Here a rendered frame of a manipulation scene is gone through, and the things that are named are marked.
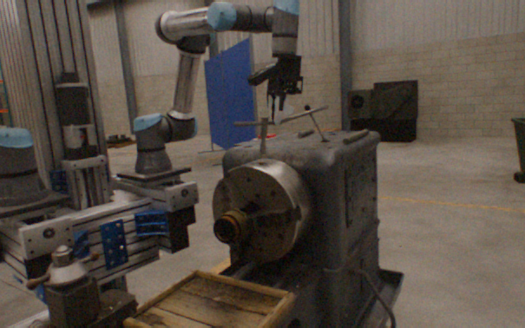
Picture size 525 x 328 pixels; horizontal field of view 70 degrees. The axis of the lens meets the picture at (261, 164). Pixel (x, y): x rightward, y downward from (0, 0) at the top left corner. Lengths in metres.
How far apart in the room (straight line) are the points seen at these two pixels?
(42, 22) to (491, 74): 10.12
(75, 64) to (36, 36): 0.16
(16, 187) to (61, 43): 0.57
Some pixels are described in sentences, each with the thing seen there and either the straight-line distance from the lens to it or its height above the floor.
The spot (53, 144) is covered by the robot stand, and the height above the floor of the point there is 1.31.
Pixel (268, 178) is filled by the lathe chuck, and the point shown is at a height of 1.20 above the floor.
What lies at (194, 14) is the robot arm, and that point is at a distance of 1.24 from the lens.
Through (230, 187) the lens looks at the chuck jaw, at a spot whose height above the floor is 1.17.
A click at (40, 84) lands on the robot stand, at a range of 1.62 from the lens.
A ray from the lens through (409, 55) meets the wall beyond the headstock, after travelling 11.12.
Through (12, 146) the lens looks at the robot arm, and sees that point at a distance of 1.38.
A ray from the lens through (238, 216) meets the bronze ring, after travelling 1.08.
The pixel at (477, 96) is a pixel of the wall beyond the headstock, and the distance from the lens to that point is 10.88.
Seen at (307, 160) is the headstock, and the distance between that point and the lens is 1.23.
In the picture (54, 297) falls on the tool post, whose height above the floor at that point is 1.09.
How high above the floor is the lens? 1.45
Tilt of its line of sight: 11 degrees down
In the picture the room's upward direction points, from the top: 4 degrees counter-clockwise
